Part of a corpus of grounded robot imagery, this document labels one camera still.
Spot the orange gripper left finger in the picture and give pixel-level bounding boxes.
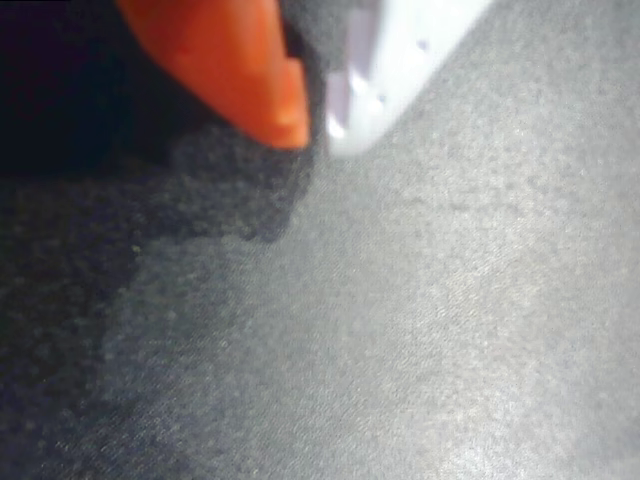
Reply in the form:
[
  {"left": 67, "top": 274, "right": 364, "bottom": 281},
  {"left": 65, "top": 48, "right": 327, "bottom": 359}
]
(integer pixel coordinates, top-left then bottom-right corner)
[{"left": 112, "top": 0, "right": 312, "bottom": 151}]

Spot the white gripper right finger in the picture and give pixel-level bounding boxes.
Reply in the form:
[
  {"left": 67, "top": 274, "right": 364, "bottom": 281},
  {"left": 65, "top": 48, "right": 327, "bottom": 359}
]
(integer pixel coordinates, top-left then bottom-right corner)
[{"left": 323, "top": 0, "right": 496, "bottom": 158}]

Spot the black table mat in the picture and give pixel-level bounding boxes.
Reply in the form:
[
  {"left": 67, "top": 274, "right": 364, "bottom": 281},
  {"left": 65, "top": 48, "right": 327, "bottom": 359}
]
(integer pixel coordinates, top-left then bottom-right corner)
[{"left": 0, "top": 0, "right": 640, "bottom": 480}]

